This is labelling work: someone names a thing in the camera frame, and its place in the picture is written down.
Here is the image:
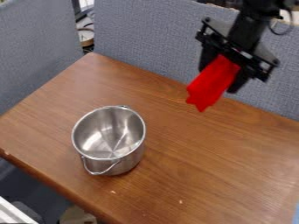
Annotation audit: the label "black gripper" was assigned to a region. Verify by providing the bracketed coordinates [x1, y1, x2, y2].
[195, 11, 279, 94]

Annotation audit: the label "red ridged block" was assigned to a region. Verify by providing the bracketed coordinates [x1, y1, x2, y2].
[185, 54, 240, 112]

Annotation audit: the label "silver metal pot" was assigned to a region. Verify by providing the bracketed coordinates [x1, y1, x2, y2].
[71, 105, 147, 176]

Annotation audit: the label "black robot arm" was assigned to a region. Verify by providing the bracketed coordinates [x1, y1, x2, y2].
[195, 0, 299, 94]

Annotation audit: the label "beige object under table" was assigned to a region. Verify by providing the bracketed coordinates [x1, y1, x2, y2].
[60, 206, 97, 224]

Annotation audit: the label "white slatted object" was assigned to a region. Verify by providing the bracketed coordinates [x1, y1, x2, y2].
[0, 197, 39, 224]

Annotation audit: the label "grey fabric partition right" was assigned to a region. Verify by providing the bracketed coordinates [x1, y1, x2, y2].
[95, 0, 299, 121]

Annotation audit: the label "grey fabric partition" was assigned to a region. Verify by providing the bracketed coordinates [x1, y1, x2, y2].
[0, 0, 83, 115]
[95, 0, 299, 121]

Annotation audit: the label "round wooden stool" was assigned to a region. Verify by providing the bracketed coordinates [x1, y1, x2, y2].
[76, 17, 95, 47]

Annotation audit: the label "grey fabric partition left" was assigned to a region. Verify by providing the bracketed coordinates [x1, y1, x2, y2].
[0, 0, 83, 115]

